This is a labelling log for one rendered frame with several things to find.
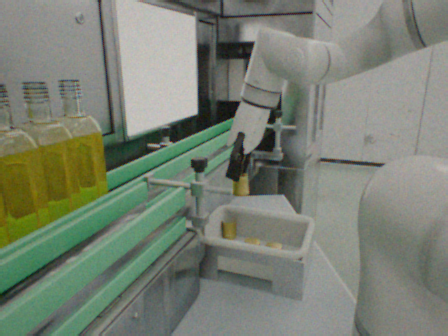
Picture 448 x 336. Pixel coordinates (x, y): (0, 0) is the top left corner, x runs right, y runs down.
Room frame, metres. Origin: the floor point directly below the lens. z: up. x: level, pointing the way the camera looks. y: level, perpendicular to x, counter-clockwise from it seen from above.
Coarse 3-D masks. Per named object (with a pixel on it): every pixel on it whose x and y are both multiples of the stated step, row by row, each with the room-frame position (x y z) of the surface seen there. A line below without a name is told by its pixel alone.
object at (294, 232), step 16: (224, 208) 0.75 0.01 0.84; (240, 208) 0.75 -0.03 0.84; (256, 208) 0.74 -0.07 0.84; (208, 224) 0.67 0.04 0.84; (240, 224) 0.74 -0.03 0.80; (256, 224) 0.73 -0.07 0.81; (272, 224) 0.72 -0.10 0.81; (288, 224) 0.70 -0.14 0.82; (304, 224) 0.69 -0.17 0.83; (208, 240) 0.60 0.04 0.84; (224, 240) 0.59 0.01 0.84; (240, 240) 0.72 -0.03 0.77; (272, 240) 0.71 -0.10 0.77; (288, 240) 0.70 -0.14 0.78; (304, 240) 0.59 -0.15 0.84; (288, 256) 0.54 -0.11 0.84
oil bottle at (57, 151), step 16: (32, 128) 0.44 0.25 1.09; (48, 128) 0.44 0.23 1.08; (64, 128) 0.46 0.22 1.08; (48, 144) 0.43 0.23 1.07; (64, 144) 0.46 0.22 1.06; (48, 160) 0.43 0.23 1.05; (64, 160) 0.45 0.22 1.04; (48, 176) 0.43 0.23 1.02; (64, 176) 0.45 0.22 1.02; (48, 192) 0.43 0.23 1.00; (64, 192) 0.45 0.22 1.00; (64, 208) 0.44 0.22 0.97
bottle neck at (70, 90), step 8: (64, 80) 0.50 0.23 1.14; (72, 80) 0.51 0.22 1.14; (64, 88) 0.50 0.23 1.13; (72, 88) 0.50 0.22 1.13; (80, 88) 0.52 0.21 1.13; (64, 96) 0.50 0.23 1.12; (72, 96) 0.50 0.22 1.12; (80, 96) 0.51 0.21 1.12; (64, 104) 0.50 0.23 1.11; (72, 104) 0.50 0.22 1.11; (80, 104) 0.51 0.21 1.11; (64, 112) 0.50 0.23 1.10; (72, 112) 0.50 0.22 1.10; (80, 112) 0.51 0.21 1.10
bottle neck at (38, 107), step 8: (24, 88) 0.45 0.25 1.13; (32, 88) 0.45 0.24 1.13; (40, 88) 0.45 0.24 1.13; (24, 96) 0.45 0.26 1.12; (32, 96) 0.45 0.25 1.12; (40, 96) 0.45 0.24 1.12; (48, 96) 0.46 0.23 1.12; (24, 104) 0.45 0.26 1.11; (32, 104) 0.45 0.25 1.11; (40, 104) 0.45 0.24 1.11; (48, 104) 0.46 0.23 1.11; (32, 112) 0.45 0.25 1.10; (40, 112) 0.45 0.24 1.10; (48, 112) 0.46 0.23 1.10; (32, 120) 0.45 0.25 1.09
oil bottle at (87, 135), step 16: (80, 128) 0.49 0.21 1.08; (96, 128) 0.52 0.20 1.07; (80, 144) 0.48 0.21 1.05; (96, 144) 0.51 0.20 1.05; (80, 160) 0.48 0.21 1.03; (96, 160) 0.51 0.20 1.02; (80, 176) 0.48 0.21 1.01; (96, 176) 0.51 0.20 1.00; (80, 192) 0.48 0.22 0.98; (96, 192) 0.50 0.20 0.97
